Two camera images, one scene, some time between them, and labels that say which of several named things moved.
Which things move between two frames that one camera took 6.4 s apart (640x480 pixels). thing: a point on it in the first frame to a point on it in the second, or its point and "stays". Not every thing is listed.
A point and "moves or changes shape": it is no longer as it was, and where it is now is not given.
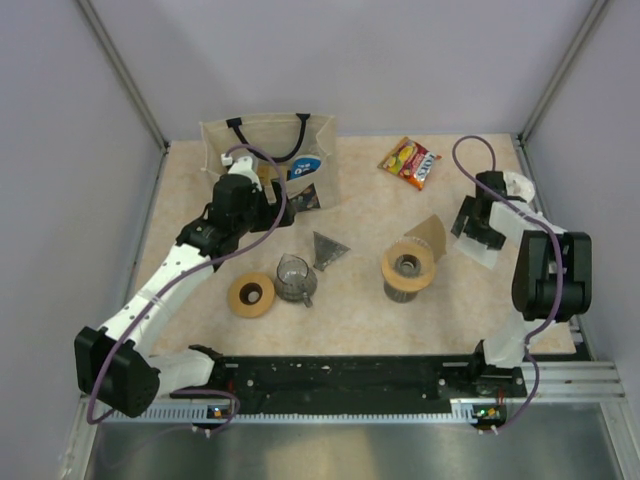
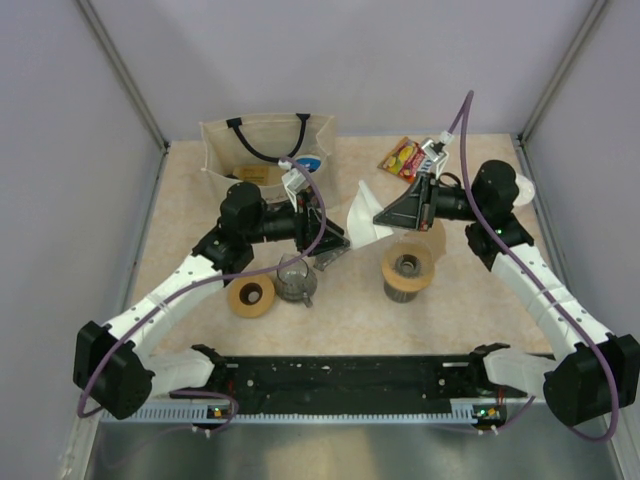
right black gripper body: x=475 y=228 to x=430 y=197
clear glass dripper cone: x=411 y=257 stays
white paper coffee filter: x=477 y=251 moves or changes shape
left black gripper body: x=261 y=216 to x=304 y=236
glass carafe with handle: x=295 y=281 stays
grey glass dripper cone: x=326 y=250 stays
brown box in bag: x=267 y=173 stays
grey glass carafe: x=397 y=295 stays
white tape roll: x=518 y=186 stays
